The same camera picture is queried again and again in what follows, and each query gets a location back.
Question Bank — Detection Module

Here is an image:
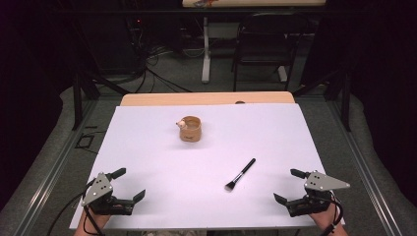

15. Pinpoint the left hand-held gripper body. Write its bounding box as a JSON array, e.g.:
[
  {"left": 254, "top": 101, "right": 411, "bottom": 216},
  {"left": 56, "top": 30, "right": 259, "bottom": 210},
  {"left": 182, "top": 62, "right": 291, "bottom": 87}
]
[{"left": 81, "top": 172, "right": 136, "bottom": 216}]

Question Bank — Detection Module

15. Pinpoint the person's right hand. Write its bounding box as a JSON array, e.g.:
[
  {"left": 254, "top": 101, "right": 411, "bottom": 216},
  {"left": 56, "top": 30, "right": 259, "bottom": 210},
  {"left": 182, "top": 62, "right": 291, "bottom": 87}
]
[{"left": 309, "top": 203, "right": 343, "bottom": 230}]

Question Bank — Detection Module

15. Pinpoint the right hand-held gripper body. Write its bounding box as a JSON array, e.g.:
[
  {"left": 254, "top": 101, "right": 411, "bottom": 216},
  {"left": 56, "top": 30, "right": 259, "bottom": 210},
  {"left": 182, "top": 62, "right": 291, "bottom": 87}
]
[{"left": 285, "top": 170, "right": 351, "bottom": 218}]

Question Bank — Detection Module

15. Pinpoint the black folding chair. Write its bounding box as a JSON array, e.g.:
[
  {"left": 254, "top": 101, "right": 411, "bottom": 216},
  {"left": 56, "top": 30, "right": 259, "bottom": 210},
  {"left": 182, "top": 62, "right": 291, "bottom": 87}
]
[{"left": 230, "top": 13, "right": 311, "bottom": 92}]

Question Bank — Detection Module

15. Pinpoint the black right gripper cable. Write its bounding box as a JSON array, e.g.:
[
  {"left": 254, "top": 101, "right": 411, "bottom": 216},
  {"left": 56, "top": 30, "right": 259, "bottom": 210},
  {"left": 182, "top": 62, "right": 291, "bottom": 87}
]
[{"left": 324, "top": 191, "right": 344, "bottom": 236}]

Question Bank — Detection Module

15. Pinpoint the wooden cup with small figure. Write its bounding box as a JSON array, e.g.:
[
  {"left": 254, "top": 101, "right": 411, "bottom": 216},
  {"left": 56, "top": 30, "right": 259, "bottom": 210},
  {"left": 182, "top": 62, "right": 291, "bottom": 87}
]
[{"left": 175, "top": 115, "right": 203, "bottom": 143}]

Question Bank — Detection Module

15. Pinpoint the black metal stand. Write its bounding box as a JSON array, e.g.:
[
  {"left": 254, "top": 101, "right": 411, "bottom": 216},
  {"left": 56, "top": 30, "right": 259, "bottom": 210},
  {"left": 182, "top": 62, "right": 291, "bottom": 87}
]
[
  {"left": 57, "top": 0, "right": 131, "bottom": 132},
  {"left": 293, "top": 62, "right": 352, "bottom": 133}
]

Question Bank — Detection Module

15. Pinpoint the bundle of black floor cables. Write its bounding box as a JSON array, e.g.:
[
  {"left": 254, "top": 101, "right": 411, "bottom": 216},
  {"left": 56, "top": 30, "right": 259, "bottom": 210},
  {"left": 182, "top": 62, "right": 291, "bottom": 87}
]
[{"left": 124, "top": 18, "right": 193, "bottom": 94}]

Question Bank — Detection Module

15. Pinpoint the white desk leg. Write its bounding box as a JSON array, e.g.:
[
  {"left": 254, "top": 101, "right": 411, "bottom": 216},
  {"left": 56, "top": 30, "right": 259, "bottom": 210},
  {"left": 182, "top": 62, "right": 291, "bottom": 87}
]
[
  {"left": 277, "top": 65, "right": 289, "bottom": 83},
  {"left": 201, "top": 17, "right": 211, "bottom": 85}
]

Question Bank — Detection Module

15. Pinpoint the person's left hand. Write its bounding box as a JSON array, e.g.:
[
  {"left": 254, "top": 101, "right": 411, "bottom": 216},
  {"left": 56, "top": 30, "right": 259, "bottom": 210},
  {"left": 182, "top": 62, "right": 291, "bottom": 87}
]
[{"left": 78, "top": 209, "right": 112, "bottom": 232}]

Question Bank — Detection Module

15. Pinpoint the black makeup brush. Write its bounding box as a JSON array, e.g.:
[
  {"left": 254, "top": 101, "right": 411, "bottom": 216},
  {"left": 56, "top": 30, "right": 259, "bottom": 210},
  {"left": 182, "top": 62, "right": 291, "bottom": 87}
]
[{"left": 224, "top": 157, "right": 257, "bottom": 193}]

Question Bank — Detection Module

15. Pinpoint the metal floor rail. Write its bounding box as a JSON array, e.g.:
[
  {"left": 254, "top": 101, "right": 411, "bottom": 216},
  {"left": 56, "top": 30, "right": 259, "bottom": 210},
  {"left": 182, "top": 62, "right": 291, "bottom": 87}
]
[
  {"left": 11, "top": 99, "right": 99, "bottom": 236},
  {"left": 328, "top": 99, "right": 402, "bottom": 236}
]

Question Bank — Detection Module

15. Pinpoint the white table cover sheet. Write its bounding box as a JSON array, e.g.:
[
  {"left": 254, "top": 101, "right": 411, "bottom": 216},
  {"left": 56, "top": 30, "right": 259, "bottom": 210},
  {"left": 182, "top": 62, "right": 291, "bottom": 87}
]
[{"left": 69, "top": 103, "right": 346, "bottom": 230}]

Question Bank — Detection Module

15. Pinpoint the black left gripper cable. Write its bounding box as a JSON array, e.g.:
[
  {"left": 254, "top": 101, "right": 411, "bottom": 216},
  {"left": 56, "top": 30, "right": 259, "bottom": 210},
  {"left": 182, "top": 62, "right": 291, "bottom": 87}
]
[{"left": 46, "top": 178, "right": 106, "bottom": 236}]

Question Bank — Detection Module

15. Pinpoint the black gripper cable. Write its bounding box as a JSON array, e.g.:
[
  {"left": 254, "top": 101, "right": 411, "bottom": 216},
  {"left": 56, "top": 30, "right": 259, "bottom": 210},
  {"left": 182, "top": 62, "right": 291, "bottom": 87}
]
[
  {"left": 324, "top": 191, "right": 344, "bottom": 236},
  {"left": 46, "top": 178, "right": 106, "bottom": 236}
]

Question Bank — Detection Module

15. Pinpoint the light wooden table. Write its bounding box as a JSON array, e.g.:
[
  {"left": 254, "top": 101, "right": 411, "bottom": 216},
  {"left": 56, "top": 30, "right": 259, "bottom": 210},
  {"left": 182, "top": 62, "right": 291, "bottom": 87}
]
[{"left": 119, "top": 90, "right": 296, "bottom": 107}]

